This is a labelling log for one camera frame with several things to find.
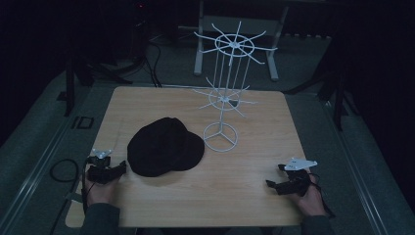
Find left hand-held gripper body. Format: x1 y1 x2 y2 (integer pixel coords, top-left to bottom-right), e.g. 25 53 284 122
85 148 115 185

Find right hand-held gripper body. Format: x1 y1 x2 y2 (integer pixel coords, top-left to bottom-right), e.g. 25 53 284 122
283 157 318 198

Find black cap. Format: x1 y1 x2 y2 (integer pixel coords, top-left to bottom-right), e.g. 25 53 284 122
126 117 206 178

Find person's left hand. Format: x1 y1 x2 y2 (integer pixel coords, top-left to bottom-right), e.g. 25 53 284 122
83 177 120 209

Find person's right hand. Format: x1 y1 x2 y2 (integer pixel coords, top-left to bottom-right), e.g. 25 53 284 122
291 171 328 217

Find black metal stand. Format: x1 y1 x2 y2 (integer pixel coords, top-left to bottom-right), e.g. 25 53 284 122
283 63 360 132
56 53 134 118

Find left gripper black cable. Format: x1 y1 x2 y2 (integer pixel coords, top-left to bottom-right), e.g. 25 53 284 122
80 156 98 214

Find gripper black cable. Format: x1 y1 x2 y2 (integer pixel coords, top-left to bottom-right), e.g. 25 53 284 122
307 171 337 219
80 156 98 214

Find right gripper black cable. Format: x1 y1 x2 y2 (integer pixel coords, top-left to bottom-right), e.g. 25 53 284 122
307 171 337 219

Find black looped floor cable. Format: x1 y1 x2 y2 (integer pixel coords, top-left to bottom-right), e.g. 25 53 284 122
49 158 80 184

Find metal floor rail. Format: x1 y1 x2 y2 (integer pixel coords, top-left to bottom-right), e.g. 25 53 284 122
0 107 86 229
321 97 390 235

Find white wire hat rack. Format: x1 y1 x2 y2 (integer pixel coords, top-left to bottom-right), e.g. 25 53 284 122
191 21 279 154

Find black floor cables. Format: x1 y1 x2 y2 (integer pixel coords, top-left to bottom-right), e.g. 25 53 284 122
142 40 163 88

